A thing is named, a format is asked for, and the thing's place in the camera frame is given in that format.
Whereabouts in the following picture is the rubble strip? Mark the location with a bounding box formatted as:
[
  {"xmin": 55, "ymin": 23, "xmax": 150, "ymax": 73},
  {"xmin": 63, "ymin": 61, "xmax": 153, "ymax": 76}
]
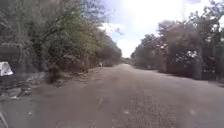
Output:
[{"xmin": 0, "ymin": 68, "xmax": 101, "ymax": 103}]

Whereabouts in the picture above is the white slab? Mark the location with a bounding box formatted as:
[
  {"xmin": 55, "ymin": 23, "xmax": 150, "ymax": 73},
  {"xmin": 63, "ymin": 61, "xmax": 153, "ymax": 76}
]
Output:
[{"xmin": 0, "ymin": 61, "xmax": 14, "ymax": 77}]

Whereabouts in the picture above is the fence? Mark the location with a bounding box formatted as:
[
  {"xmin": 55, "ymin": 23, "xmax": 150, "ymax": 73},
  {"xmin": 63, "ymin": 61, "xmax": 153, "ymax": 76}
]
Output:
[{"xmin": 166, "ymin": 56, "xmax": 224, "ymax": 82}]

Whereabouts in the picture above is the grey asphalt road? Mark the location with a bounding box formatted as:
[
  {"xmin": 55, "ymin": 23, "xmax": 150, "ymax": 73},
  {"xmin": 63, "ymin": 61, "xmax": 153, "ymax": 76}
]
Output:
[{"xmin": 0, "ymin": 63, "xmax": 224, "ymax": 128}]

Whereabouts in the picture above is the row of trees and bushes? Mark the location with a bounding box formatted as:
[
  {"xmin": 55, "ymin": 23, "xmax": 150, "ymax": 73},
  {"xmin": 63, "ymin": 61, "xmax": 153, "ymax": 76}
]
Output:
[{"xmin": 0, "ymin": 0, "xmax": 124, "ymax": 84}]

